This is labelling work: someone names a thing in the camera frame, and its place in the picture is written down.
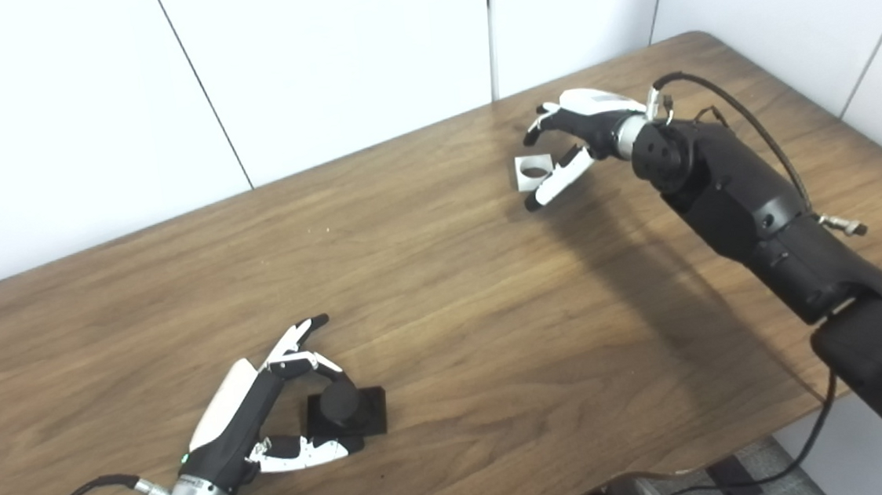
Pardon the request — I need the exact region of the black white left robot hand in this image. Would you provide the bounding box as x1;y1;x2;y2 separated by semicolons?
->
166;311;370;495

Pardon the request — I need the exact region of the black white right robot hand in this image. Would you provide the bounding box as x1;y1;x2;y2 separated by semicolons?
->
516;83;657;213

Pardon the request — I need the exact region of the white square piece with hole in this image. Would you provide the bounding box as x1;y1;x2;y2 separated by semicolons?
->
513;151;563;194

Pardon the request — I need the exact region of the black peg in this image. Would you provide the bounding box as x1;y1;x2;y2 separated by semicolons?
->
301;370;391;455

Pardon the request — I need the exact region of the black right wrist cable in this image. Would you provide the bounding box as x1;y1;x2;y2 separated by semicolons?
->
644;57;869;253

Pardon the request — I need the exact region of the black hanging cable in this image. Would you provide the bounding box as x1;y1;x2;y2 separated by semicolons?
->
657;370;846;495

